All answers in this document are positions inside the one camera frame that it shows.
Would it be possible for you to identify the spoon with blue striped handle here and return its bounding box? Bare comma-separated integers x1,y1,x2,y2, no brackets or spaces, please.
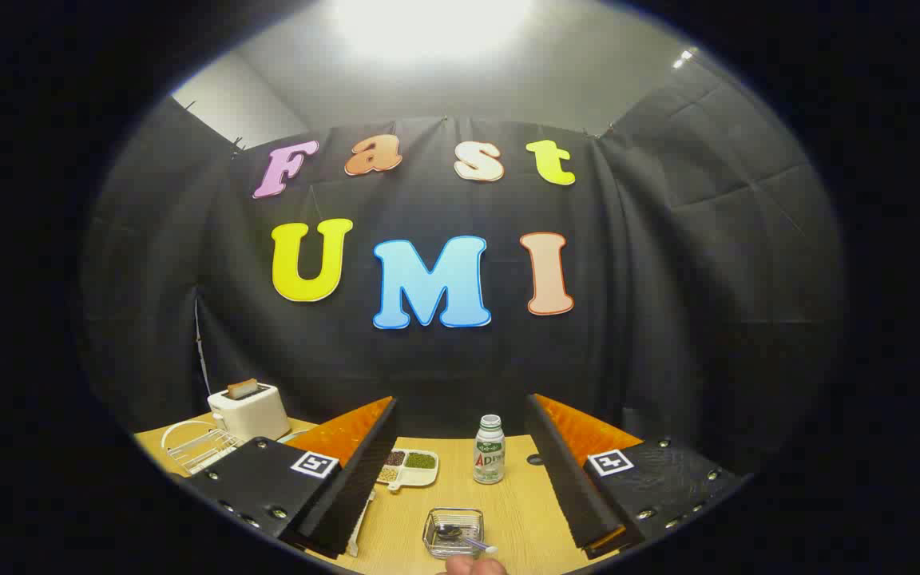
436,523,499,556

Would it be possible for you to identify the black backdrop cloth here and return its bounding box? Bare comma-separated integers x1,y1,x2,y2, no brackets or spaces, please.
81,60,848,480

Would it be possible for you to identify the thin white cord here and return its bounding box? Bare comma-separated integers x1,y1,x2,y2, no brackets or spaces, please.
193,291,212,396

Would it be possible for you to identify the white toaster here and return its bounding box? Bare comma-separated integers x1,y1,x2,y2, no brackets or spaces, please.
207,382,291,442

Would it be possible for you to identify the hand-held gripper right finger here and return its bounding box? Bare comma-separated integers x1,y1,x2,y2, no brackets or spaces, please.
525,394,751,558

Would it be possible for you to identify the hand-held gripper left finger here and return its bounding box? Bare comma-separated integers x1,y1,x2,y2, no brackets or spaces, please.
183,396,399,558

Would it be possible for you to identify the white drink bottle green label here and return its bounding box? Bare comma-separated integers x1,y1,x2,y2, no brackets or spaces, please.
473,414,506,486

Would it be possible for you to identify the metal wire basket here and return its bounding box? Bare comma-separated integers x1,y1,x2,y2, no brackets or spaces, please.
422,508,485,558

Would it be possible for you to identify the white divided dish with beans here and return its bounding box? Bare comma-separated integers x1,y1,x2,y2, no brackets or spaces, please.
376,450,439,492

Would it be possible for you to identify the white wire dish rack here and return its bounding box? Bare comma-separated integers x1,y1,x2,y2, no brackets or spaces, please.
161,418,377,557

